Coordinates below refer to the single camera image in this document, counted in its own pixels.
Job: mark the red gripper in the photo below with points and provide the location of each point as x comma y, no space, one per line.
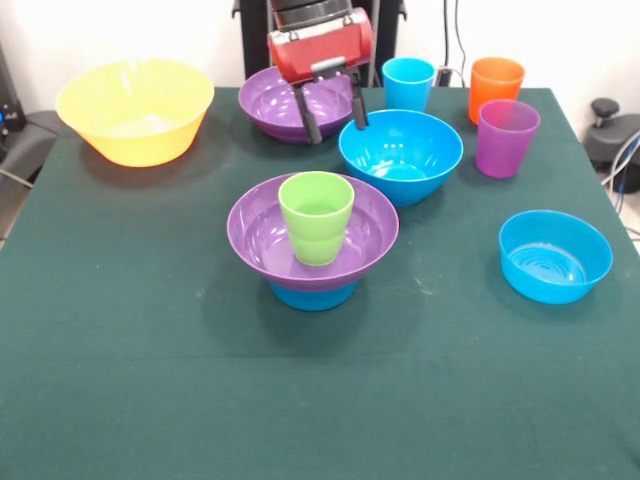
320,50

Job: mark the orange cup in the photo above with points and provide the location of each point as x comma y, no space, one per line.
495,85

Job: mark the large deep blue bowl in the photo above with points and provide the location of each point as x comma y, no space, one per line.
400,150

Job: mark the black knobbed equipment base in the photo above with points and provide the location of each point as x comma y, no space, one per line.
610,140

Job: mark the small blue bowl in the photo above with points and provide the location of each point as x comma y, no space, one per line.
550,270
312,301

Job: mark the black power strip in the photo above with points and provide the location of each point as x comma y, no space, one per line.
444,77

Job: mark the purple cup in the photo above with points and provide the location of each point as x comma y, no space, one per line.
505,145

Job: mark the green cup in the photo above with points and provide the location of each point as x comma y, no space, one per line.
317,250
315,220

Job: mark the black electronic device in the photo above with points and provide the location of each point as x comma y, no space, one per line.
10,90

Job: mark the dark green tablecloth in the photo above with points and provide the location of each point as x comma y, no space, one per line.
320,375

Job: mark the purple bowl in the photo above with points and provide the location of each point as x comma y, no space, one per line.
370,230
270,105

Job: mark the blue cup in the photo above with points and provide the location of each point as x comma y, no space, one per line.
407,87

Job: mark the yellow bowl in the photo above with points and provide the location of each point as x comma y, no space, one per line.
135,110

